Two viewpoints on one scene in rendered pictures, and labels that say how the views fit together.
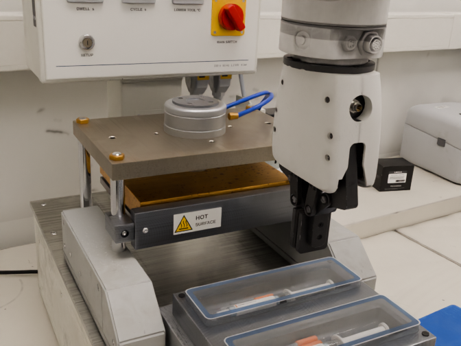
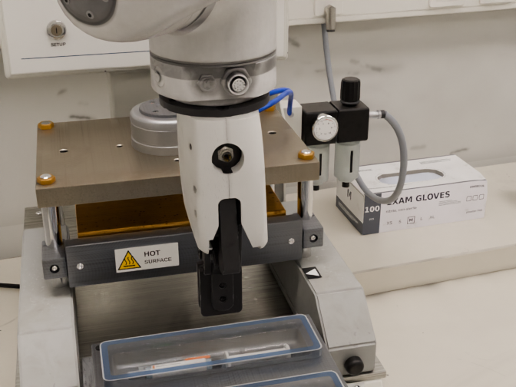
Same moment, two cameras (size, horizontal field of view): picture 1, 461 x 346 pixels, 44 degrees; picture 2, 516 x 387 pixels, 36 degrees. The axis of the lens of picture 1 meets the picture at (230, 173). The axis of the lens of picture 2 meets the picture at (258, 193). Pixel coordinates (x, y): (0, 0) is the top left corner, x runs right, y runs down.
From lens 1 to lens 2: 0.25 m
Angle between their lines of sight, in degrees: 14
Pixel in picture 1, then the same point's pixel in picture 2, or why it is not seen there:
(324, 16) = (172, 51)
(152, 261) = (127, 295)
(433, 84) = not seen: outside the picture
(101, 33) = not seen: hidden behind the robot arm
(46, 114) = (70, 97)
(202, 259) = (187, 298)
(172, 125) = (135, 137)
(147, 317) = (60, 368)
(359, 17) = (211, 54)
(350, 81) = (210, 127)
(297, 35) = (154, 70)
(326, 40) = (178, 79)
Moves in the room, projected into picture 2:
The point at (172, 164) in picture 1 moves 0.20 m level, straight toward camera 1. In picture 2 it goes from (112, 190) to (22, 308)
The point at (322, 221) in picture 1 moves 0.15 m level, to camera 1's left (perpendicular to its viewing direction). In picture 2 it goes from (223, 281) to (40, 256)
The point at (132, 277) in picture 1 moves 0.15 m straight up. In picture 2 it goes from (54, 321) to (34, 169)
